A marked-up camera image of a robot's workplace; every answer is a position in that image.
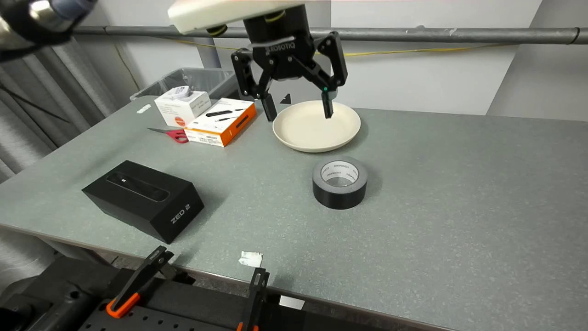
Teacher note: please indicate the white paper label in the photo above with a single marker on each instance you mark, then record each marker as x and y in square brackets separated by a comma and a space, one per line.
[291, 302]

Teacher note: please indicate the cream plate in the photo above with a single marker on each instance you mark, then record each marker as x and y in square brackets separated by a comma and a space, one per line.
[308, 131]

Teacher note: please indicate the black tape roll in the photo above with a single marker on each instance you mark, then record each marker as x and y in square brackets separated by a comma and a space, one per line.
[340, 195]

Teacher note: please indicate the grey metal pipe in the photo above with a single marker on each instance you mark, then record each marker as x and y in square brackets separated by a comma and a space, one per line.
[413, 35]

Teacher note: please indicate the black and silver mount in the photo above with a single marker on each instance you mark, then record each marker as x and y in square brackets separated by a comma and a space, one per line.
[27, 23]

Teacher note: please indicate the clear plastic bin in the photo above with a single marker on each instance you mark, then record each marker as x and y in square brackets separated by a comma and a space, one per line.
[202, 78]

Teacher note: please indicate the grey curtain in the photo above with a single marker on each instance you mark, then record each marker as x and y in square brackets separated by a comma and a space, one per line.
[41, 105]

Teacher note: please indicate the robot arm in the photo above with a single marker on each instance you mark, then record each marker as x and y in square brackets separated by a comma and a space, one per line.
[216, 11]

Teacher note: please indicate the black and orange clamp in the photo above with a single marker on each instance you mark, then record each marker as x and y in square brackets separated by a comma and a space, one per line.
[255, 299]
[138, 285]

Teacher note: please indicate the white label sticker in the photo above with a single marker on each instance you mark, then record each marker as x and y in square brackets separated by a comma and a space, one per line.
[143, 108]

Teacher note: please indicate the orange and white box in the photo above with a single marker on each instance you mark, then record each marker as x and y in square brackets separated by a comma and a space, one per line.
[223, 126]

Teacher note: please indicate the black cardboard box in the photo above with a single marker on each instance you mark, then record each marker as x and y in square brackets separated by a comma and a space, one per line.
[147, 209]

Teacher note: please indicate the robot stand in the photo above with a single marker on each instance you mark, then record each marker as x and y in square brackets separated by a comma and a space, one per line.
[183, 312]

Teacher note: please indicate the white cardboard box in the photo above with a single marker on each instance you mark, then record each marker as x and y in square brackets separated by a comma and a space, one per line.
[181, 108]

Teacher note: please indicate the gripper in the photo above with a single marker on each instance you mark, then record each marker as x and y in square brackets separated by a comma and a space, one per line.
[285, 46]

